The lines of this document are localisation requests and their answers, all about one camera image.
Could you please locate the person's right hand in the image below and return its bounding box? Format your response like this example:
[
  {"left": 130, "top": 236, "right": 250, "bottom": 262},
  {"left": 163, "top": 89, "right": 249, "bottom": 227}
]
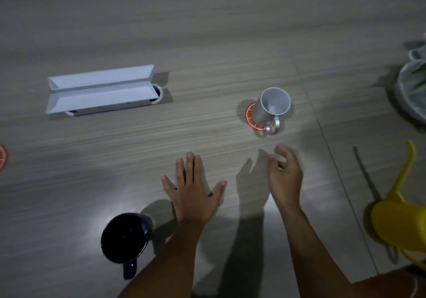
[{"left": 268, "top": 144, "right": 304, "bottom": 212}]

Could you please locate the person's left hand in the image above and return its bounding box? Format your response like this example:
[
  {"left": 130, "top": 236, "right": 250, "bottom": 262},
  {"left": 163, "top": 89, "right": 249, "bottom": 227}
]
[{"left": 161, "top": 152, "right": 228, "bottom": 226}]

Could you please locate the orange slice coaster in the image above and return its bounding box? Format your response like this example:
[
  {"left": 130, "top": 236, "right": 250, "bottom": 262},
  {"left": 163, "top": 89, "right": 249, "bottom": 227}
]
[
  {"left": 245, "top": 101, "right": 277, "bottom": 132},
  {"left": 0, "top": 144, "right": 10, "bottom": 172}
]

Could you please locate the white mug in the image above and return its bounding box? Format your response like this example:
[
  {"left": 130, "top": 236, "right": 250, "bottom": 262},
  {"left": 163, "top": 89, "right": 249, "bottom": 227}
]
[{"left": 251, "top": 87, "right": 292, "bottom": 136}]

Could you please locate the dark blue mug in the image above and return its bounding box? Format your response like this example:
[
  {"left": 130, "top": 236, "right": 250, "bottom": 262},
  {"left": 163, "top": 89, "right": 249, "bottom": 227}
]
[{"left": 100, "top": 212, "right": 156, "bottom": 281}]

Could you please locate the person's left forearm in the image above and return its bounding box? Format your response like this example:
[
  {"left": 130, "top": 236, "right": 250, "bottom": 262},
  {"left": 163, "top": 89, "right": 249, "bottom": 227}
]
[{"left": 118, "top": 219, "right": 205, "bottom": 298}]

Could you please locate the person's right forearm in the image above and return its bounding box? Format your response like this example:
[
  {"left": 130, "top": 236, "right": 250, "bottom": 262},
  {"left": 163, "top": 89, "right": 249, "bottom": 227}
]
[{"left": 278, "top": 206, "right": 355, "bottom": 298}]

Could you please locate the yellow watering can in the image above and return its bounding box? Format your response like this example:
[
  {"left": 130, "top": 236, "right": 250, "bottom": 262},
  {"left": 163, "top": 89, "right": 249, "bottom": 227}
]
[{"left": 370, "top": 140, "right": 426, "bottom": 271}]

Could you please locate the white desktop socket box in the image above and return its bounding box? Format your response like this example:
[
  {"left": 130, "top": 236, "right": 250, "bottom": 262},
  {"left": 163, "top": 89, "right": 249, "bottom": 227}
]
[{"left": 45, "top": 64, "right": 164, "bottom": 117}]

